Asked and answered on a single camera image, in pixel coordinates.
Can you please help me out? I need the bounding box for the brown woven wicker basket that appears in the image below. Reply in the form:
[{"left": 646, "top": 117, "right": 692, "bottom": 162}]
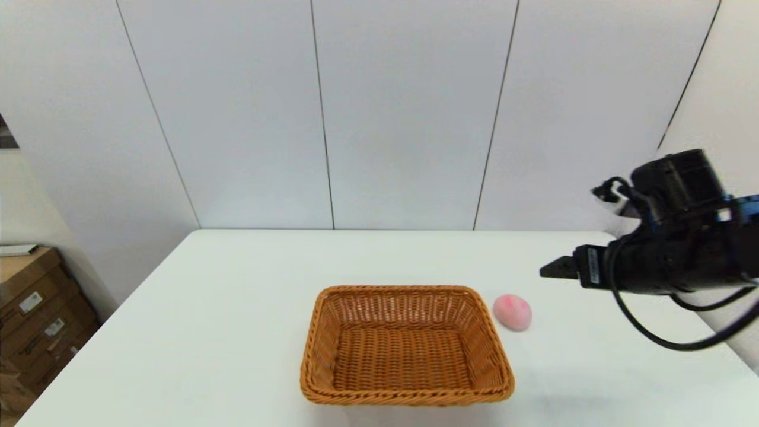
[{"left": 299, "top": 285, "right": 515, "bottom": 407}]

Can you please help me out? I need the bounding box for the pink peach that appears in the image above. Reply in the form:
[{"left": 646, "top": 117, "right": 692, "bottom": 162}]
[{"left": 493, "top": 294, "right": 532, "bottom": 332}]

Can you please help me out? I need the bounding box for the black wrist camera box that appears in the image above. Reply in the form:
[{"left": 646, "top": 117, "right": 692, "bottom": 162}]
[{"left": 630, "top": 149, "right": 731, "bottom": 229}]

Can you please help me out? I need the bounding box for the dark framed wall panel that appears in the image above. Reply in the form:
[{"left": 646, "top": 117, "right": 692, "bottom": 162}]
[{"left": 0, "top": 113, "right": 21, "bottom": 151}]

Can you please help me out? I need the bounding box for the short cable with white plug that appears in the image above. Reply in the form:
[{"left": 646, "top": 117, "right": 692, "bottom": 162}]
[{"left": 591, "top": 176, "right": 638, "bottom": 217}]

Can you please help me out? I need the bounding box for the brown cardboard box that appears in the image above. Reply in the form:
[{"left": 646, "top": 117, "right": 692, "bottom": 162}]
[
  {"left": 0, "top": 276, "right": 90, "bottom": 356},
  {"left": 0, "top": 308, "right": 101, "bottom": 397},
  {"left": 0, "top": 356, "right": 37, "bottom": 427},
  {"left": 0, "top": 248, "right": 65, "bottom": 306}
]

